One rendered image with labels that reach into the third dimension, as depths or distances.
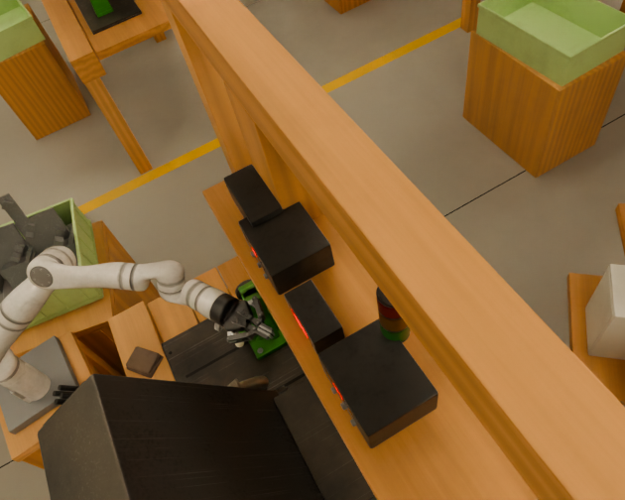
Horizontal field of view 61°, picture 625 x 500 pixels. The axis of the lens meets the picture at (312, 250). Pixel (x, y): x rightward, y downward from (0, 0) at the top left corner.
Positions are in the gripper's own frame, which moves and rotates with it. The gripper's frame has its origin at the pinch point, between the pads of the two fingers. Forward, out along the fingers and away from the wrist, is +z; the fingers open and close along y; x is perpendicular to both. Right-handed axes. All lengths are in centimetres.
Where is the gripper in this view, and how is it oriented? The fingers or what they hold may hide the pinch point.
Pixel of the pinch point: (266, 331)
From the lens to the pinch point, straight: 122.5
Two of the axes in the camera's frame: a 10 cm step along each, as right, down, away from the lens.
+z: 8.2, 3.5, -4.5
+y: 5.1, -8.1, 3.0
